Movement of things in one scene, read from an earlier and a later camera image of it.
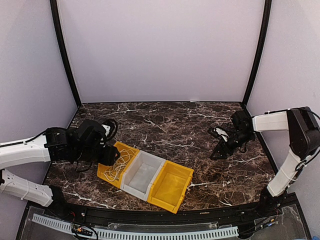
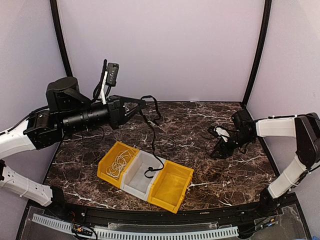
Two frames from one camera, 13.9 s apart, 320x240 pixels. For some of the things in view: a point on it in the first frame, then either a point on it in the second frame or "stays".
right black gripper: (219, 148) stays
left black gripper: (109, 158) -> (117, 114)
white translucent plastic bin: (140, 173) stays
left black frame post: (54, 8) stays
